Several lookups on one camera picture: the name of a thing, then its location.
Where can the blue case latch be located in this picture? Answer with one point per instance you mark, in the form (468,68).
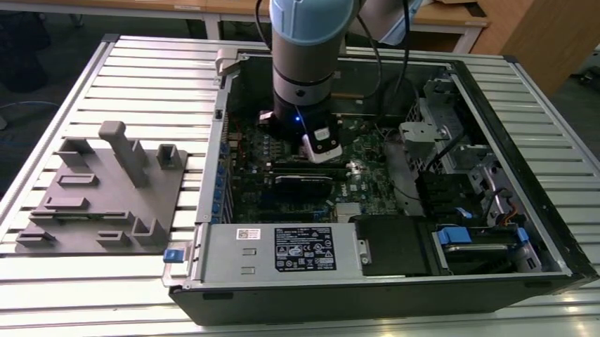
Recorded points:
(173,256)

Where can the pale blue teach pendant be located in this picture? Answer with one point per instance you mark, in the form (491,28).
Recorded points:
(398,24)

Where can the grey parts rack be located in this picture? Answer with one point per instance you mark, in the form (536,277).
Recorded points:
(116,214)

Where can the black plastic bracket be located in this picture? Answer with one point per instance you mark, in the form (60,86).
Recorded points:
(445,191)

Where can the black plastic shroud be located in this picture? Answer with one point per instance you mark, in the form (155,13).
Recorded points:
(393,245)

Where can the green motherboard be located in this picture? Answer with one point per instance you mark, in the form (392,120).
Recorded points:
(370,175)

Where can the blue disk carrier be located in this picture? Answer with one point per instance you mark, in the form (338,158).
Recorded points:
(452,234)

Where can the wooden cabinet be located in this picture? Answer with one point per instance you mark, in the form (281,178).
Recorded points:
(553,35)

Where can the silver power supply unit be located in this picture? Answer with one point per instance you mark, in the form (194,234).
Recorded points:
(221,261)

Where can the black open PC case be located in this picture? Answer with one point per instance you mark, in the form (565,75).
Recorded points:
(328,302)

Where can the silver chipset heatsink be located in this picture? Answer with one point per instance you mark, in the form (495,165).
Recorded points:
(350,208)

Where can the black graphics card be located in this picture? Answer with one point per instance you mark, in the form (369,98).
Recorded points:
(305,187)

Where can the silver metal bracket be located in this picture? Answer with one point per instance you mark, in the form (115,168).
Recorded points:
(420,135)

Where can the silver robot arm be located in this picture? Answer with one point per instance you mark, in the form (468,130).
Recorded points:
(305,52)

